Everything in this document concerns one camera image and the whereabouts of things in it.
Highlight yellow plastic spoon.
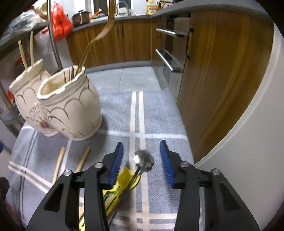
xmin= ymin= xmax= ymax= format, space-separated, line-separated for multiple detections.
xmin=104 ymin=174 xmax=142 ymax=217

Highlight wooden chopstick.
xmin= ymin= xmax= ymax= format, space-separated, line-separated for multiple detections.
xmin=76 ymin=147 xmax=91 ymax=173
xmin=52 ymin=146 xmax=66 ymax=184
xmin=30 ymin=31 xmax=34 ymax=66
xmin=18 ymin=40 xmax=28 ymax=70

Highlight yellow plastic fork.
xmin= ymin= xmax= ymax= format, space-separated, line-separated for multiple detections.
xmin=78 ymin=166 xmax=132 ymax=231

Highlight silver metal spoon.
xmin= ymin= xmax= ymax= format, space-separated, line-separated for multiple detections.
xmin=108 ymin=150 xmax=154 ymax=225

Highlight wooden kitchen cabinets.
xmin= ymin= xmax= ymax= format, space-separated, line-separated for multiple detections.
xmin=66 ymin=10 xmax=274 ymax=164

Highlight kitchen sink faucet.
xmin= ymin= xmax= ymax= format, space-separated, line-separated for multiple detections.
xmin=116 ymin=1 xmax=131 ymax=16

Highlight white ceramic double utensil holder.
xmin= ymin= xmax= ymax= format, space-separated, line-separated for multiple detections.
xmin=9 ymin=59 xmax=103 ymax=141

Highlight grey checked table cloth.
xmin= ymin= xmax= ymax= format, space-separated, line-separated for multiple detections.
xmin=7 ymin=90 xmax=194 ymax=230

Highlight built-in steel oven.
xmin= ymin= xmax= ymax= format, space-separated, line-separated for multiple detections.
xmin=152 ymin=16 xmax=190 ymax=89

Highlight red plastic bag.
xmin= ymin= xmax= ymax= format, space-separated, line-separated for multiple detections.
xmin=51 ymin=3 xmax=73 ymax=40

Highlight golden fork in holder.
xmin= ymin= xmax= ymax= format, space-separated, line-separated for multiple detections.
xmin=71 ymin=0 xmax=116 ymax=78

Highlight electric rice cooker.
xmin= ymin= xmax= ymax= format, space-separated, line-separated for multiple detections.
xmin=72 ymin=10 xmax=90 ymax=27

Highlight metal storage shelf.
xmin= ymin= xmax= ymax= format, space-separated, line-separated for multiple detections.
xmin=0 ymin=0 xmax=64 ymax=138

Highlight yellow oil bottle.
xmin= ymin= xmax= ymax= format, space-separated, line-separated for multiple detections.
xmin=146 ymin=0 xmax=157 ymax=15

